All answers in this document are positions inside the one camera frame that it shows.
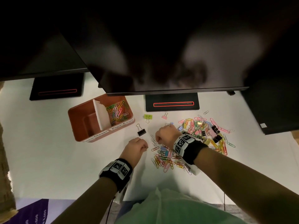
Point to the yellow-green binder clip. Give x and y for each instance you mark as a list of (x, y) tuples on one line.
[(148, 117)]

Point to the person's left fingers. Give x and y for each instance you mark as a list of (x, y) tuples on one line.
[(141, 144)]

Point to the person's right fingers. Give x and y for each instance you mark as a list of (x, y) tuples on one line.
[(159, 137)]

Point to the black side monitor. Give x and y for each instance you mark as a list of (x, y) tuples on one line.
[(42, 55)]

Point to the person's left forearm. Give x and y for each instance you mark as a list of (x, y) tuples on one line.
[(93, 202)]

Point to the brown cardboard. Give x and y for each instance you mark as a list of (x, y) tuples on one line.
[(5, 184)]

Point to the white box label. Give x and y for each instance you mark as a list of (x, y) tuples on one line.
[(95, 136), (122, 125)]

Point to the blue binder clip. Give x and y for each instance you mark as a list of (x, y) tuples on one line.
[(171, 123)]

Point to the green shirt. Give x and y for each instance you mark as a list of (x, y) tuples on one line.
[(172, 209)]

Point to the large black monitor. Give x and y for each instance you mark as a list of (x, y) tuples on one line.
[(163, 44)]

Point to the black left wrist band with markers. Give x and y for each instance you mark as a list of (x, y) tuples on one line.
[(116, 170)]

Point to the black binder clip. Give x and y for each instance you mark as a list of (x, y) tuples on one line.
[(141, 132)]

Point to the black wrist band with markers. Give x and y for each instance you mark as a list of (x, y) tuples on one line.
[(188, 145), (116, 170)]

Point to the pile of paper clips in box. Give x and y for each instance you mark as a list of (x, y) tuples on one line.
[(118, 111)]

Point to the person's right forearm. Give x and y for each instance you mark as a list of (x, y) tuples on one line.
[(245, 184)]

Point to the small black knob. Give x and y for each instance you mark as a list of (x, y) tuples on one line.
[(231, 92)]

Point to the person's left hand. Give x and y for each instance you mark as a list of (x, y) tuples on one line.
[(133, 150)]

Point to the white box divider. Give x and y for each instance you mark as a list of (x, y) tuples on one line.
[(101, 115)]

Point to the pile of colourful clips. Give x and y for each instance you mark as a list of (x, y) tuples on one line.
[(210, 135)]

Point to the purple printed sheet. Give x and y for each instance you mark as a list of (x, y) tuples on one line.
[(28, 213)]

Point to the black right wrist band with markers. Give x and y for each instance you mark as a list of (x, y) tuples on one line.
[(188, 145)]

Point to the person's right hand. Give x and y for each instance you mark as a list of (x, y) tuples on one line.
[(168, 135)]

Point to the pink binder clip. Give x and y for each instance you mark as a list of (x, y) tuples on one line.
[(164, 117)]

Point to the black monitor base red outline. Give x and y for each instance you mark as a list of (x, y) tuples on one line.
[(57, 87), (172, 101)]

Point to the orange organizer box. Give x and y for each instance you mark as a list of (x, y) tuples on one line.
[(83, 121)]

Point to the black monitor with sticker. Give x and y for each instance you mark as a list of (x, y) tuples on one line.
[(273, 107)]

